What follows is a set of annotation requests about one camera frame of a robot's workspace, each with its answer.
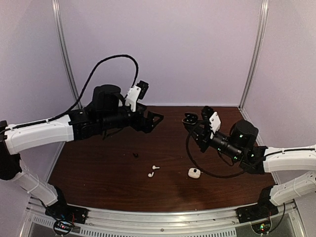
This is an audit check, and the white earbud charging case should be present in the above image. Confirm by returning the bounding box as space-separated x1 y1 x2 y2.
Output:
188 167 201 179

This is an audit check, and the black earbud charging case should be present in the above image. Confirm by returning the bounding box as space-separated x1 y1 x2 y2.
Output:
182 112 198 125

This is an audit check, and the black braided cable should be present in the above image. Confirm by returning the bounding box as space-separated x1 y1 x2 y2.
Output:
185 123 250 178
9 54 139 130

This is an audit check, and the circuit board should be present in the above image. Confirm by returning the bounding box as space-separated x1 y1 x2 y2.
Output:
251 221 272 235
53 220 74 235

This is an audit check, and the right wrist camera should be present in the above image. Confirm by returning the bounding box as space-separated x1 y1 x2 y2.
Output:
201 106 221 139

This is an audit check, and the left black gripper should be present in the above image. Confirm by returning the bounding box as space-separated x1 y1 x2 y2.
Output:
99 102 164 133

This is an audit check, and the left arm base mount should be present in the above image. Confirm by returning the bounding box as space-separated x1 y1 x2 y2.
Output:
45 205 88 224

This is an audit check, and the right black braided cable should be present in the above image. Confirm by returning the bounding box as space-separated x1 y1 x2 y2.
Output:
185 123 250 178

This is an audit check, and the left circuit board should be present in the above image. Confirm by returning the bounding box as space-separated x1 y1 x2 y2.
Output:
53 220 74 235

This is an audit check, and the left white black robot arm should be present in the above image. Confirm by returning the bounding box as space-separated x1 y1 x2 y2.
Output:
0 81 164 219

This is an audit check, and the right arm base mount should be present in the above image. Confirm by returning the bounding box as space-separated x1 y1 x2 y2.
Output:
236 203 279 223

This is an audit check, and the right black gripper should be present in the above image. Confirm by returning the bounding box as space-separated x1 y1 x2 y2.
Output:
185 120 242 161

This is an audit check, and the left black braided cable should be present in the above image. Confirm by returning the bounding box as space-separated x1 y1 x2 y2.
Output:
9 54 139 130

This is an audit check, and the right circuit board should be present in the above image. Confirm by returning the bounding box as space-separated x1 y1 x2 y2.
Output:
251 221 272 235

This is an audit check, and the aluminium front rail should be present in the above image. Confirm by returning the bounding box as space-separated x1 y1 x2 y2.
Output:
18 197 307 237

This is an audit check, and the left aluminium frame post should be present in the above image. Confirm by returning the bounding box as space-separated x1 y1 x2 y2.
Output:
51 0 79 101

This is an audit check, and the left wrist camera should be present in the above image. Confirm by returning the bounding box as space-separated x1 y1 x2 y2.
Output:
125 80 149 112

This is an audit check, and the right aluminium frame post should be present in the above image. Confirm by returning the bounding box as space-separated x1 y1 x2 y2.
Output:
238 0 269 111

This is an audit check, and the aluminium frame post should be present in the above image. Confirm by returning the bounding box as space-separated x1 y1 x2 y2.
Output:
51 0 79 101
238 0 269 111

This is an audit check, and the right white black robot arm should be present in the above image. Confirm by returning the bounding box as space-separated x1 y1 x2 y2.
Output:
182 118 316 218

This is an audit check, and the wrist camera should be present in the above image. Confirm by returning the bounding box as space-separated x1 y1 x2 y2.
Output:
201 106 221 139
125 80 149 112

